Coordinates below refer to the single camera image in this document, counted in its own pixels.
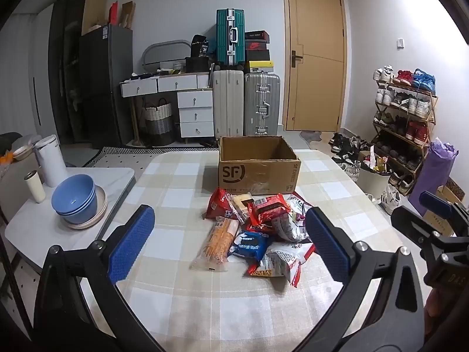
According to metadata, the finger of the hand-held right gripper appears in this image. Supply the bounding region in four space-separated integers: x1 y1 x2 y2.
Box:
391 205 446 253
419 191 469 235

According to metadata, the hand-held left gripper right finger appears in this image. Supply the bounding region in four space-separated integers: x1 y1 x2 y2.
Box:
289 206 426 352

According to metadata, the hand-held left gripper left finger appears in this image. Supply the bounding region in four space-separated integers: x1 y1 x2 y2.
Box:
33 204 165 352

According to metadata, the white purple snack packet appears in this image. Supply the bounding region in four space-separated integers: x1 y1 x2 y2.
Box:
273 194 312 243

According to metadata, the red brown cookie packet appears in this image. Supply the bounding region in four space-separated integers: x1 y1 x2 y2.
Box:
250 214 290 234

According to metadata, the red black snack packet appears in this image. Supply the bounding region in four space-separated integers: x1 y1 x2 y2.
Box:
249 194 292 221

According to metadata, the red snack bar wrapper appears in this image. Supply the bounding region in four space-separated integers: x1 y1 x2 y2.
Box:
242 262 273 279

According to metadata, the blue cookie packet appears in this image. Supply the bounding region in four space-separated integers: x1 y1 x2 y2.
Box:
228 229 273 261

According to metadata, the orange cracker stick packet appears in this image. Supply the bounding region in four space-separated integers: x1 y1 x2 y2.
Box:
189 217 240 273

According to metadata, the clear sandwich biscuit packet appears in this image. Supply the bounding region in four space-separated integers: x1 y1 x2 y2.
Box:
228 192 255 224

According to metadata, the cardboard box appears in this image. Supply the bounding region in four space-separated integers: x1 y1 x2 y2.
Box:
218 136 302 196

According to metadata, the brown printed carton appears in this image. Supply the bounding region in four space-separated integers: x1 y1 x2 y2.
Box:
423 178 467 236

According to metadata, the purple paper bag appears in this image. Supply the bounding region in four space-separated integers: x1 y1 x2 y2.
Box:
408 137 459 216

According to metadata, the white sneakers pair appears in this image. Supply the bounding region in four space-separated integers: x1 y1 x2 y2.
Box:
380 184 404 215

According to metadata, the beige plate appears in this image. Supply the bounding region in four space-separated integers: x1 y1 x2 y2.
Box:
60 187 108 230

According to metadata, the white trash bin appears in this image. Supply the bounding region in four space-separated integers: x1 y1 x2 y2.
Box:
356 150 391 200

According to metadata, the beige checked tablecloth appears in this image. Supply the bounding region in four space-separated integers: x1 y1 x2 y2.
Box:
79 148 414 352

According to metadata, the white side table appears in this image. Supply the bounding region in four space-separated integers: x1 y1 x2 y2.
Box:
4 167 136 265

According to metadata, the wooden shoe rack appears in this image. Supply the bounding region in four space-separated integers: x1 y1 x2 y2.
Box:
372 81 438 177

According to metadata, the heap of dark shoes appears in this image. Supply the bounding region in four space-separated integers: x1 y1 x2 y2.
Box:
328 132 371 184

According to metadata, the white tumbler dark lid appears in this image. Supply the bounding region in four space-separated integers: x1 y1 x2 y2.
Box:
24 170 46 203

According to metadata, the white thermal carafe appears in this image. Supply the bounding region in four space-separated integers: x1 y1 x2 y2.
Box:
34 134 68 187

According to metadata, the woven laundry basket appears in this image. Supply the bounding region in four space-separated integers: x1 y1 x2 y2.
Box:
141 97 174 147

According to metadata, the shoe rack with shoes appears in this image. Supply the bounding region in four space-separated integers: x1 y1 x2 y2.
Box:
373 65 436 195

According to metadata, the metal bowl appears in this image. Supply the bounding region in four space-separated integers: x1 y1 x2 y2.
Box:
12 143 37 162

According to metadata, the white dressing table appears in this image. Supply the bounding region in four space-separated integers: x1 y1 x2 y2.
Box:
120 73 215 147

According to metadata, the wooden door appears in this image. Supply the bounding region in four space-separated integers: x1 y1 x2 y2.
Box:
282 0 347 133

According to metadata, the silver suitcase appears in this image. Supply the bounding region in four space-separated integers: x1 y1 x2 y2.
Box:
244 73 281 137

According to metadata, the dark grey refrigerator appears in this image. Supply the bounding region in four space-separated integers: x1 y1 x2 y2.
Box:
79 24 133 150

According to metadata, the white suitcase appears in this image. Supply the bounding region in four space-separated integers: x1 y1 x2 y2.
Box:
213 70 245 140

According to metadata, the yellow black shoe box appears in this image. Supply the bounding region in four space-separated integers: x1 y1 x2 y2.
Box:
245 60 275 74

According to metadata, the black storage box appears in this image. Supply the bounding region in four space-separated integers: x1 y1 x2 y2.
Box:
185 57 213 74

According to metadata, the grey arched mirror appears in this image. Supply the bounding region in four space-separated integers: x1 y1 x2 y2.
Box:
141 39 193 72

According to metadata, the black cabinet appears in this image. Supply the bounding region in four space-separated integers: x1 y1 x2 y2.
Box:
47 0 92 143

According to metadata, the white wardrobe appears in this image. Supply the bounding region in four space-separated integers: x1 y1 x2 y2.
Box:
0 5 55 143

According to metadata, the black printed paper bag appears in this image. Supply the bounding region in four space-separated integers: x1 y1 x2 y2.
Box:
191 35 210 58

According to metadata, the teal suitcase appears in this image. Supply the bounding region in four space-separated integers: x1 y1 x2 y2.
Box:
215 8 246 68

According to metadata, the brown cardboard piece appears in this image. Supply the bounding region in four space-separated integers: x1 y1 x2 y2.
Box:
121 2 136 30

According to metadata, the large flat cardboard sheet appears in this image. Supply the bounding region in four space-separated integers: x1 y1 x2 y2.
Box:
81 0 108 35

